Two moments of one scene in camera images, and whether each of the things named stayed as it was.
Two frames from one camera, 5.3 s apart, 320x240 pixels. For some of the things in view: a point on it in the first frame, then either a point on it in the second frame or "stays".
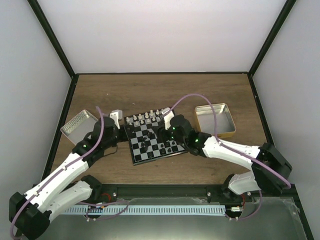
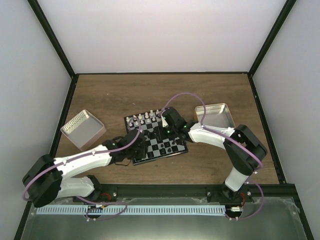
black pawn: [162, 151] stays
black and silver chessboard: [141, 131] stays
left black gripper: [125, 129] → [143, 153]
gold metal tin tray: [205, 122] stays
